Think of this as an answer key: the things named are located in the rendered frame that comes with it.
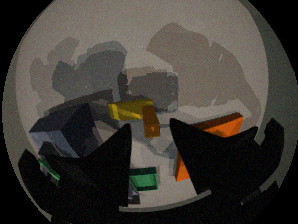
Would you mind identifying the green tray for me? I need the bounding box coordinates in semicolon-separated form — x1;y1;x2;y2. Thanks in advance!
132;175;157;188
129;167;158;192

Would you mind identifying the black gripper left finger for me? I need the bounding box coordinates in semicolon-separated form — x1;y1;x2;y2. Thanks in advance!
45;123;132;208

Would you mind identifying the red-headed metal pin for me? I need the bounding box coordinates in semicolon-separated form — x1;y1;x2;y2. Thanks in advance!
43;167;48;176

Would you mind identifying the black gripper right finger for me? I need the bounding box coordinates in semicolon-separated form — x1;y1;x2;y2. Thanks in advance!
169;117;258;196

